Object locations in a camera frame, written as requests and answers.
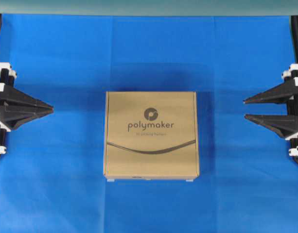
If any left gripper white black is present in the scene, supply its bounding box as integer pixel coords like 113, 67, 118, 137
0, 62, 53, 157

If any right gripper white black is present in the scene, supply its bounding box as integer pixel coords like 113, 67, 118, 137
243, 63, 298, 165

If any brown polymaker cardboard box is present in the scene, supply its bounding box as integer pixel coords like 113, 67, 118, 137
103, 91, 200, 181

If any blue table cloth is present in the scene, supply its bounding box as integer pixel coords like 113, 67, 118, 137
0, 14, 298, 233

